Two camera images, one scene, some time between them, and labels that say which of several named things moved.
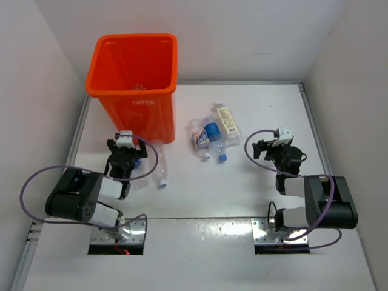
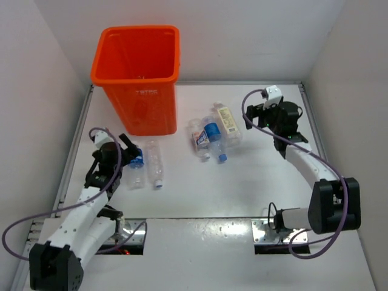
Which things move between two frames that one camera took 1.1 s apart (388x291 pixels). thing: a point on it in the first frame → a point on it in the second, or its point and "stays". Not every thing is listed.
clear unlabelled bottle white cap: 162,162 → 154,162
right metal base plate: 264,233 stays
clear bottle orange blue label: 200,137 stays
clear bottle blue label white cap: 138,172 stays
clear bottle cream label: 231,135 stays
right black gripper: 258,148 → 259,111
